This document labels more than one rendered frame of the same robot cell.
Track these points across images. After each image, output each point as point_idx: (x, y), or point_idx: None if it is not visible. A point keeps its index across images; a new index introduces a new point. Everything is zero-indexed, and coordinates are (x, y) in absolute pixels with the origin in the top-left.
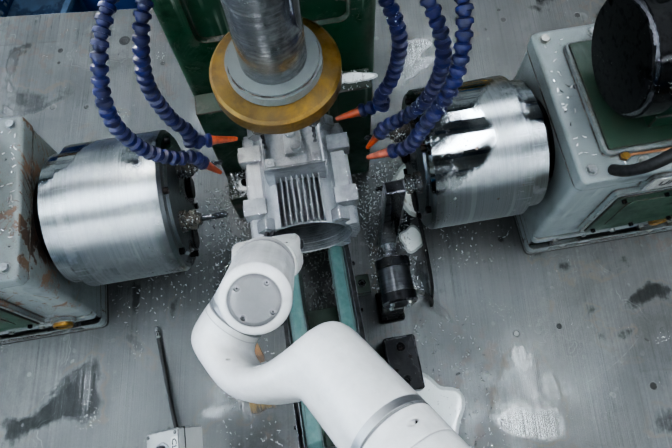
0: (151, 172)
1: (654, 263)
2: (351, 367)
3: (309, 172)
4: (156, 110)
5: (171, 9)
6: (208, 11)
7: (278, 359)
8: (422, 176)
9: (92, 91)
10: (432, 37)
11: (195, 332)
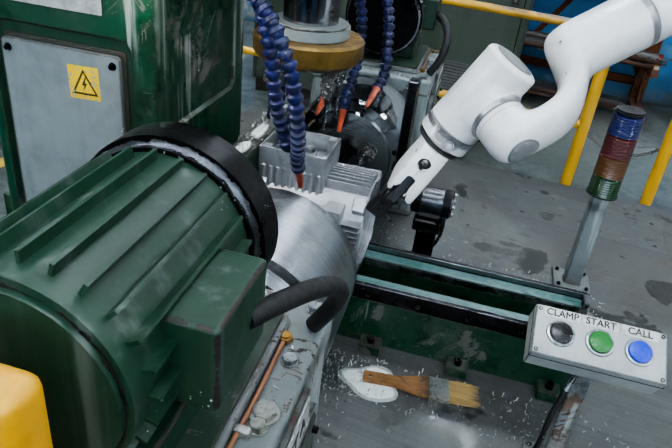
0: (282, 191)
1: (442, 180)
2: (594, 8)
3: (335, 160)
4: (278, 93)
5: (163, 80)
6: (175, 86)
7: (570, 48)
8: (370, 139)
9: (278, 41)
10: None
11: (510, 125)
